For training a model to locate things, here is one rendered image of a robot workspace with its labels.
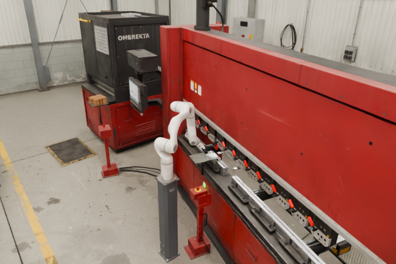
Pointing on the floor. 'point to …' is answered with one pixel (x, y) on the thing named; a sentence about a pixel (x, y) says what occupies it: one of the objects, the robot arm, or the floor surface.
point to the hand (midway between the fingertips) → (205, 151)
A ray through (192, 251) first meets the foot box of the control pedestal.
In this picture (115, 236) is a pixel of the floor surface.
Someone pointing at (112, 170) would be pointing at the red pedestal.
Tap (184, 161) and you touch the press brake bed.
